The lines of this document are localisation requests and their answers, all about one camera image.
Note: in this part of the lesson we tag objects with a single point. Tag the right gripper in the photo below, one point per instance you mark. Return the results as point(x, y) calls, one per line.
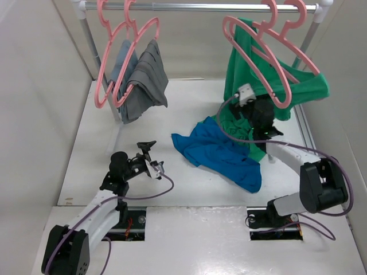
point(235, 108)

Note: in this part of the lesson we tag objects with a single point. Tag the blue t shirt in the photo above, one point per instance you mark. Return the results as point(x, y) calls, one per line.
point(208, 146)

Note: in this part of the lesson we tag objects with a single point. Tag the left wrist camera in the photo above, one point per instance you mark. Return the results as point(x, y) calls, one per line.
point(152, 170)

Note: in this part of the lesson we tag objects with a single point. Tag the pink hanger with gray cloth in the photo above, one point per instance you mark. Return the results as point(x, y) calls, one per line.
point(131, 59)

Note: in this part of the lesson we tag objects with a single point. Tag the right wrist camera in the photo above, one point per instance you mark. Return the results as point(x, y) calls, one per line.
point(246, 94)

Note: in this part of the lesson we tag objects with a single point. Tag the gray pleated cloth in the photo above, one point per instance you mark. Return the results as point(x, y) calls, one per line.
point(149, 82)

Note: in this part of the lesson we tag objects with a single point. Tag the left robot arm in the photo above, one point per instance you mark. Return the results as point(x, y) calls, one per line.
point(69, 247)

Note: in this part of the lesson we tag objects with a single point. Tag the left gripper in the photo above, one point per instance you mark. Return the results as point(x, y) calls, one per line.
point(145, 147)

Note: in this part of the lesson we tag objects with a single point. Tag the metal clothes rack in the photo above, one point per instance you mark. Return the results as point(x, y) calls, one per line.
point(301, 36)

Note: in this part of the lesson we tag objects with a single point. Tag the green t shirt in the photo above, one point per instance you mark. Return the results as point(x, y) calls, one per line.
point(309, 87)

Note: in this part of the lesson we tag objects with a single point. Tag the pink hanger with green shirt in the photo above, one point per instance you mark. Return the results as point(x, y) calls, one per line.
point(266, 27)

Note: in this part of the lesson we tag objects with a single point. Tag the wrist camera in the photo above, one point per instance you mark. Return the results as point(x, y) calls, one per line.
point(152, 170)
point(246, 94)

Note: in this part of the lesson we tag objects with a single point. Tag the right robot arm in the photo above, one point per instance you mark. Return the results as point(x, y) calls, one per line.
point(322, 181)

